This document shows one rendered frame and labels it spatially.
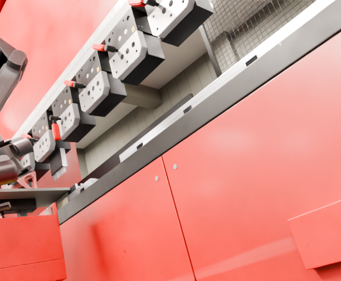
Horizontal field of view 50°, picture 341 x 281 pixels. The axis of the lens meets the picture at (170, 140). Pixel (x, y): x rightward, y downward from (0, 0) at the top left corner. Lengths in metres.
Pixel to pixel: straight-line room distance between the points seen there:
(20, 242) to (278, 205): 0.56
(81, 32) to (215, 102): 0.80
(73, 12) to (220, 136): 0.94
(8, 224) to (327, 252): 0.64
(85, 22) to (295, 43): 0.90
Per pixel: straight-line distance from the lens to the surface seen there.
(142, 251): 0.82
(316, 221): 0.54
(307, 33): 0.60
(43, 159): 1.55
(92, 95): 1.22
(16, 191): 1.30
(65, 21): 1.50
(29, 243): 0.90
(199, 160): 0.68
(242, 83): 0.64
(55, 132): 1.36
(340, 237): 0.53
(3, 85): 1.16
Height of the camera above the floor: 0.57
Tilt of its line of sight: 22 degrees up
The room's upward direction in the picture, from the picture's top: 16 degrees counter-clockwise
